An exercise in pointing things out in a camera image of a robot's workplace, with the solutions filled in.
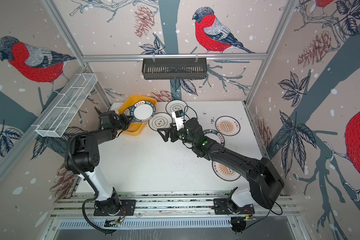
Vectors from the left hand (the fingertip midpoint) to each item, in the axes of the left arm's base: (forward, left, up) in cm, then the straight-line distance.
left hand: (133, 114), depth 96 cm
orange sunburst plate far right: (0, -66, -13) cm, 67 cm away
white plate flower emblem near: (+6, -16, -14) cm, 22 cm away
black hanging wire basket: (+32, -27, +13) cm, 44 cm away
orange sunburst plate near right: (-33, -58, -14) cm, 68 cm away
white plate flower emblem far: (+20, -27, -13) cm, 36 cm away
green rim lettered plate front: (+14, +10, -12) cm, 21 cm away
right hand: (-20, -22, +12) cm, 32 cm away
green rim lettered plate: (+5, -5, -2) cm, 7 cm away
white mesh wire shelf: (-14, +30, +17) cm, 37 cm away
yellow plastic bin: (-3, +1, -11) cm, 12 cm away
